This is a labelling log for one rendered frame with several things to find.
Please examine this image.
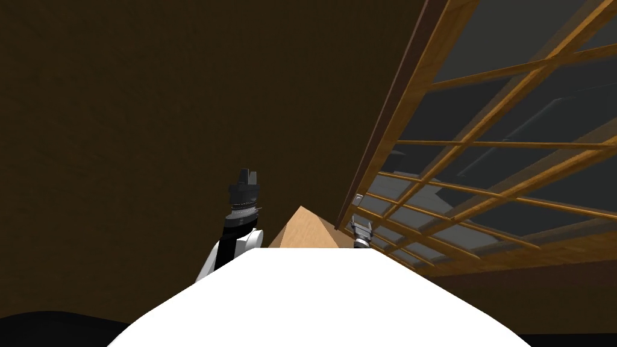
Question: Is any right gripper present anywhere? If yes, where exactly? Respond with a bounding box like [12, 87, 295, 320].
[349, 216, 374, 241]

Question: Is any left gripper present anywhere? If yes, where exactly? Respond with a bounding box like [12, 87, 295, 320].
[228, 168, 262, 208]

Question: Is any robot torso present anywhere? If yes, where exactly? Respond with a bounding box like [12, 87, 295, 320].
[107, 247, 532, 347]

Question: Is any wooden glass-paned door leaf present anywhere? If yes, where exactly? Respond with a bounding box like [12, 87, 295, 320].
[334, 0, 617, 278]

